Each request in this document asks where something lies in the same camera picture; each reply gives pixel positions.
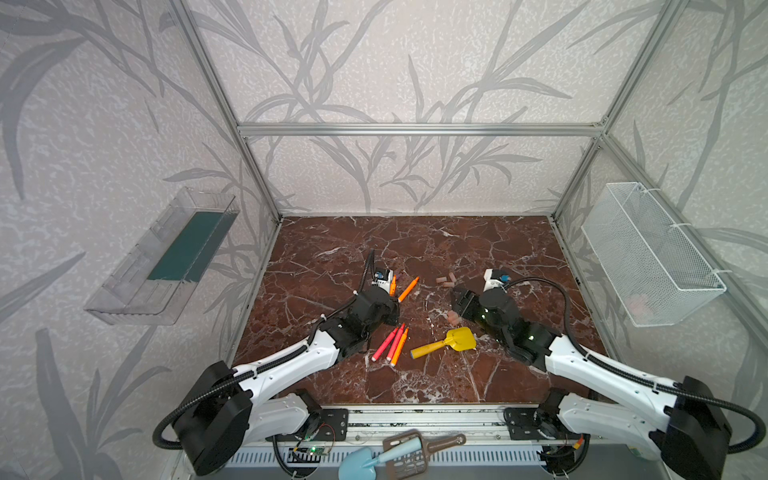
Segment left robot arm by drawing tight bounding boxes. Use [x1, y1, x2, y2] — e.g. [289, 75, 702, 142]
[152, 285, 401, 476]

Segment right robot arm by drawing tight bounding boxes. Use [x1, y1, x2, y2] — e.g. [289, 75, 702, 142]
[452, 282, 767, 479]

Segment pink marker pen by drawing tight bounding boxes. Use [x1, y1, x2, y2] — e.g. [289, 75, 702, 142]
[371, 327, 400, 361]

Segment red marker pen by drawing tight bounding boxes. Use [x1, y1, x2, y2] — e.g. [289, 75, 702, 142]
[386, 324, 405, 362]

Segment yellow toy shovel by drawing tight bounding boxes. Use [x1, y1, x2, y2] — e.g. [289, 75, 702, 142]
[411, 327, 476, 359]

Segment small circuit board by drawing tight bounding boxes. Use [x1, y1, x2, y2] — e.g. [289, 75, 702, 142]
[290, 446, 329, 463]

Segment light blue toy shovel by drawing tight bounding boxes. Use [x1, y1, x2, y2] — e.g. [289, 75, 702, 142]
[338, 438, 422, 480]

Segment brown toy rake sieve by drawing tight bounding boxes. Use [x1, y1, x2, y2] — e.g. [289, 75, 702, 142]
[382, 429, 467, 480]

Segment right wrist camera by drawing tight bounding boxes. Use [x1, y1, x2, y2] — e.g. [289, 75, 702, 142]
[483, 269, 511, 291]

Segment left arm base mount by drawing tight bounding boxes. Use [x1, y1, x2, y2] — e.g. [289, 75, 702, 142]
[287, 408, 349, 441]

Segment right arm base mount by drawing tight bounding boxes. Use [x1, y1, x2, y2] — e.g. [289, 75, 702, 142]
[503, 407, 566, 441]

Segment white wire mesh basket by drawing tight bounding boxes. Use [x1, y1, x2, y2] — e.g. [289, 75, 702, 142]
[582, 182, 727, 328]

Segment clear plastic wall bin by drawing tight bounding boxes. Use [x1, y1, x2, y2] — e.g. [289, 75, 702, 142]
[84, 187, 240, 326]

